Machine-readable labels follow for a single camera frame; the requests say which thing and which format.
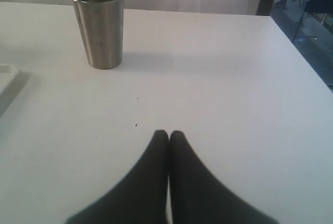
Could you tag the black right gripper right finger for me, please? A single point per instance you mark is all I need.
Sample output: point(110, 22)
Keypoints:
point(197, 196)

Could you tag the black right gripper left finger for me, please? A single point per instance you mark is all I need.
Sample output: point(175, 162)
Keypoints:
point(141, 196)

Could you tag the stainless steel cup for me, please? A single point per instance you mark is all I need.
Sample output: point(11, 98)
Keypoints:
point(101, 27)

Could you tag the white rectangular tray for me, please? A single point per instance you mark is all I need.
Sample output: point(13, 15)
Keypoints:
point(13, 81)

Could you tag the dark blue background object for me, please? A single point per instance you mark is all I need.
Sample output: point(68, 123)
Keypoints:
point(308, 25)

